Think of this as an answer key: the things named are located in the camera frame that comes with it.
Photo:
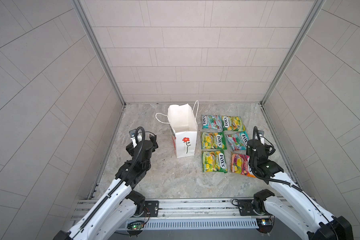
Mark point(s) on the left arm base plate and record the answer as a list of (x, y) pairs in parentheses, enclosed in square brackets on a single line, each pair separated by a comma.
[(149, 207)]

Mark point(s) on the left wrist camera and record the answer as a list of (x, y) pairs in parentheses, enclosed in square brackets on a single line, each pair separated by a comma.
[(135, 137)]

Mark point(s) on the aluminium corner post left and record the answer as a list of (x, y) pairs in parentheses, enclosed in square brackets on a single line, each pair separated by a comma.
[(78, 7)]

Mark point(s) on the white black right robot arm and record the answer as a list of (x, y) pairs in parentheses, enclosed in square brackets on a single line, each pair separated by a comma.
[(304, 216)]

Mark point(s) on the aluminium corner post right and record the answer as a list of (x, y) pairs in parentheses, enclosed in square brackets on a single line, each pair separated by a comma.
[(308, 22)]

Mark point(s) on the circuit board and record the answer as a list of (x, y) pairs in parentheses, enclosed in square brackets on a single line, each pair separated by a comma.
[(136, 226), (265, 226)]

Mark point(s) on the aluminium rail frame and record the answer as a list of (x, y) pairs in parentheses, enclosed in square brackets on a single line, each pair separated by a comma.
[(188, 214)]

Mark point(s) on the right circuit board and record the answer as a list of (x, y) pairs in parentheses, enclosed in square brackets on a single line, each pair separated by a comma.
[(265, 226)]

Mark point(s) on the orange candy bag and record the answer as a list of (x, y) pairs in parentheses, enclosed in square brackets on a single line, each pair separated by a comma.
[(240, 165)]

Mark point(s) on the spring tea candy bag yellow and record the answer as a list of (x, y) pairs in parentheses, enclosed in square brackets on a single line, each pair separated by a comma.
[(233, 123)]

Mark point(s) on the mint blossom candy bag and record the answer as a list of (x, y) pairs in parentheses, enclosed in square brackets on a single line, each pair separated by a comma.
[(212, 122)]

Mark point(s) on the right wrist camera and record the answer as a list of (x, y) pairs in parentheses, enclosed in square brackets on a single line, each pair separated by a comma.
[(260, 136)]

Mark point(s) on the white paper bag red print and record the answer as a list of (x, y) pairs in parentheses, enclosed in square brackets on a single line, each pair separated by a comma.
[(184, 128)]

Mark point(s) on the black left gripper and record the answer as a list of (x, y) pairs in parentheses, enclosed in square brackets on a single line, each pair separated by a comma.
[(153, 143)]

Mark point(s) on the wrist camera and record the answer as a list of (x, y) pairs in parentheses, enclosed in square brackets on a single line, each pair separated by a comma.
[(260, 136), (135, 137)]

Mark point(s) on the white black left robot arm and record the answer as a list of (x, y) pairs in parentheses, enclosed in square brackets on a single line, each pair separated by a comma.
[(120, 202)]

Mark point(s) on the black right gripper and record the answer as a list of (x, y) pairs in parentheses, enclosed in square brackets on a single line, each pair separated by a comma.
[(271, 150)]

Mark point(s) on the aluminium corner post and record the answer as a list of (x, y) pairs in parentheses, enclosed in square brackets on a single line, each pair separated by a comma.
[(308, 22), (78, 7)]

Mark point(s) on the green spring tea candy bag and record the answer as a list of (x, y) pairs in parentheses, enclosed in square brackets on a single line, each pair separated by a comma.
[(213, 141)]

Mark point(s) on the teal green candy bag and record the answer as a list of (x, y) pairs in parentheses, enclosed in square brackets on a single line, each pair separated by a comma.
[(237, 141)]

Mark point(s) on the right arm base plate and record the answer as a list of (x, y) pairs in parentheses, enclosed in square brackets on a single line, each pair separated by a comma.
[(246, 207)]

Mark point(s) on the left circuit board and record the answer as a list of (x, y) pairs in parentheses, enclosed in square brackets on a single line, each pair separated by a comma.
[(136, 226)]

